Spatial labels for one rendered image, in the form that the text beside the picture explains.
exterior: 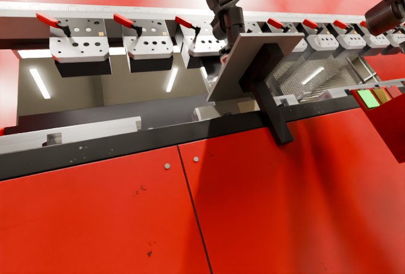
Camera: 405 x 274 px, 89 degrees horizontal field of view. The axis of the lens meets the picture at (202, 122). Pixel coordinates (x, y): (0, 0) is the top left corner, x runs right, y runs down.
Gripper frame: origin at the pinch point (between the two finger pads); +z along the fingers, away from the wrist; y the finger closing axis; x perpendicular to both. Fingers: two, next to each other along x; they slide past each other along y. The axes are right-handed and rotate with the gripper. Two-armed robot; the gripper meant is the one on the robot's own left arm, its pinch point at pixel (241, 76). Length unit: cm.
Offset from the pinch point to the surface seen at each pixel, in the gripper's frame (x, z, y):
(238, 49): 13.6, -4.4, 8.6
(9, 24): -22, -26, 62
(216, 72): -12.8, -4.3, 2.2
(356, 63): -623, -89, -1044
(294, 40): 15.2, -5.2, -6.2
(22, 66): -553, -156, 241
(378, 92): 21.7, 10.4, -24.3
